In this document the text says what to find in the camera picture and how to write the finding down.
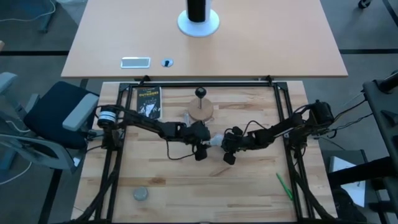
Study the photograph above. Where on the black paperback book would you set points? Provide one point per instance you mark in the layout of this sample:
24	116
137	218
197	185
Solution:
149	102

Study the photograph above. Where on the black aluminium table frame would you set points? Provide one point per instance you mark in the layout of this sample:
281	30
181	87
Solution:
217	84

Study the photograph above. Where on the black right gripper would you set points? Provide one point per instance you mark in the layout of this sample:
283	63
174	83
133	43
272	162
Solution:
238	141

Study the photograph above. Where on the wooden-base lamp with black socket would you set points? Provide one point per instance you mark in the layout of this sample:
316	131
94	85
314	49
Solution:
200	112

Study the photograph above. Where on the black caster wheel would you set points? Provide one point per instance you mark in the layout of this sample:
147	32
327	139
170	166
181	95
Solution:
363	3

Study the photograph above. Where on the green pen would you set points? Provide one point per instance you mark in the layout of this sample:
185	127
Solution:
284	186

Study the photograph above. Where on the black equipment cart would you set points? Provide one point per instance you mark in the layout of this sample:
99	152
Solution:
381	102

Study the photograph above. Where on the grey round tape roll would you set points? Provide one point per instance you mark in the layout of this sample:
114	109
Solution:
140	193

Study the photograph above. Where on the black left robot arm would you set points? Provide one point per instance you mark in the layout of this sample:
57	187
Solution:
146	123

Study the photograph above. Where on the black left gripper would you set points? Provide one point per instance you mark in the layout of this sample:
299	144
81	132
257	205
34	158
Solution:
197	133

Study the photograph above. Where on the white lightbulb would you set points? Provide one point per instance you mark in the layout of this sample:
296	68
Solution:
216	140

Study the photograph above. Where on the silver smartphone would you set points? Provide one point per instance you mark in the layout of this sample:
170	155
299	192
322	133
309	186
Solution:
135	62

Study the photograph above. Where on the white paper sheet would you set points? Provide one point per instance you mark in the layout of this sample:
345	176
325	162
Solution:
348	186

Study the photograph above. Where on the white tower fan round base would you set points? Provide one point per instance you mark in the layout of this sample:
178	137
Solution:
198	26

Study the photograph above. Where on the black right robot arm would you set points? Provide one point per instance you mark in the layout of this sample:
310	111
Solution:
280	127

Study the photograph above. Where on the light brown office desk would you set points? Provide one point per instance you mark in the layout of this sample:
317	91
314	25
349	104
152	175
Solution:
264	46

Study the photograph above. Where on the black and grey office chair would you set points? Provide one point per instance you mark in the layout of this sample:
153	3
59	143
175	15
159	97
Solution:
53	112

